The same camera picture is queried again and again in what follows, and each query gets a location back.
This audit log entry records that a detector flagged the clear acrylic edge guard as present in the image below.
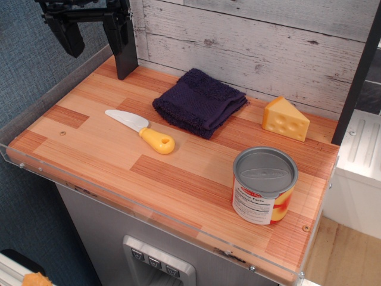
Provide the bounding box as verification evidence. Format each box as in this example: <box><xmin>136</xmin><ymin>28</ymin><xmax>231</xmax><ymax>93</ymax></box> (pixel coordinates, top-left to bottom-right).
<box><xmin>1</xmin><ymin>48</ymin><xmax>338</xmax><ymax>285</ymax></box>

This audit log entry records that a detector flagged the black right post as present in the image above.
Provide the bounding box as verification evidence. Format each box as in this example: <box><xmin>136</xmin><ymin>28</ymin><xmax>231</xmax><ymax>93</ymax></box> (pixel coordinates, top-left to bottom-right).
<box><xmin>331</xmin><ymin>1</ymin><xmax>380</xmax><ymax>145</ymax></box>

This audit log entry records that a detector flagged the folded purple towel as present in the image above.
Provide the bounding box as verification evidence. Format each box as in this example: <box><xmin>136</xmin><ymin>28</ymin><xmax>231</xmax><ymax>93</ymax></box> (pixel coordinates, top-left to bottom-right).
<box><xmin>152</xmin><ymin>69</ymin><xmax>248</xmax><ymax>139</ymax></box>

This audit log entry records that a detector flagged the white knife yellow handle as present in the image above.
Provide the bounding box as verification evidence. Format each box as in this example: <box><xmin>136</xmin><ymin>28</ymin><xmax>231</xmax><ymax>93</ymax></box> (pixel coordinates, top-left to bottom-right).
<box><xmin>105</xmin><ymin>110</ymin><xmax>176</xmax><ymax>154</ymax></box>

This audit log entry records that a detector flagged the black left post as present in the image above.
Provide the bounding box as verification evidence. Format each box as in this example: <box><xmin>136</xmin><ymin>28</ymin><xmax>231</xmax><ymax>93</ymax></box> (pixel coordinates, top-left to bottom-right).
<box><xmin>115</xmin><ymin>21</ymin><xmax>138</xmax><ymax>80</ymax></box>

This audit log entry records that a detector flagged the black post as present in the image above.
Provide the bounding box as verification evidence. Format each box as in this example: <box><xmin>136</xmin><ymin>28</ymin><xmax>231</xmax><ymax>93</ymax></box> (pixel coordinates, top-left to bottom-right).
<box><xmin>115</xmin><ymin>21</ymin><xmax>138</xmax><ymax>80</ymax></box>
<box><xmin>331</xmin><ymin>1</ymin><xmax>380</xmax><ymax>145</ymax></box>

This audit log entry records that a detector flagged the grey toy fridge cabinet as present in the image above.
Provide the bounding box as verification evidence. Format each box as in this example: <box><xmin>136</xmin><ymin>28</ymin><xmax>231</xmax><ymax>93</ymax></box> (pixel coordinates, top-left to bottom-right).
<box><xmin>57</xmin><ymin>185</ymin><xmax>275</xmax><ymax>285</ymax></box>

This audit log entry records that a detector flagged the white toy sink unit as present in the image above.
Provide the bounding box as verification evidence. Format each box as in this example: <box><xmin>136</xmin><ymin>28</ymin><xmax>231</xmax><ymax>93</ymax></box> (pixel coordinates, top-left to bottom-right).
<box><xmin>323</xmin><ymin>110</ymin><xmax>380</xmax><ymax>238</ymax></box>

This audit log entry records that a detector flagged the orange object bottom left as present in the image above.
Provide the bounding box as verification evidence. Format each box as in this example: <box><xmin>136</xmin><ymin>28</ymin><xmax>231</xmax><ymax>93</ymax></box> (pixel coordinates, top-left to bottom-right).
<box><xmin>21</xmin><ymin>272</ymin><xmax>53</xmax><ymax>286</ymax></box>

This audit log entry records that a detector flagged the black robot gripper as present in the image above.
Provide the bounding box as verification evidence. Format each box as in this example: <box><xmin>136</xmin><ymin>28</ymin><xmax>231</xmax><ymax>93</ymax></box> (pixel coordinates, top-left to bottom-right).
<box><xmin>36</xmin><ymin>1</ymin><xmax>132</xmax><ymax>58</ymax></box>

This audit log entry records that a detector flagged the white rail bottom left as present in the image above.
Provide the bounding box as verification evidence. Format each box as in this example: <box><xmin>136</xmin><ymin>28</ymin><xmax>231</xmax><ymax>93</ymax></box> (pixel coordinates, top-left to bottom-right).
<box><xmin>0</xmin><ymin>254</ymin><xmax>29</xmax><ymax>286</ymax></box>

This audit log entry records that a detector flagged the toy tin can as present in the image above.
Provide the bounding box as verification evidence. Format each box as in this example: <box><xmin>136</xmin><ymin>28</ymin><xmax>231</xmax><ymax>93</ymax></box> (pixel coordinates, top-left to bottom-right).
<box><xmin>232</xmin><ymin>147</ymin><xmax>298</xmax><ymax>225</ymax></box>

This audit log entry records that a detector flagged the yellow cheese wedge toy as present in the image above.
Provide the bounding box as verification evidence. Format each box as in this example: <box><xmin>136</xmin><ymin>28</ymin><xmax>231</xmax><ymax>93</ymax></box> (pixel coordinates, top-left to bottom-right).
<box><xmin>262</xmin><ymin>97</ymin><xmax>310</xmax><ymax>142</ymax></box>

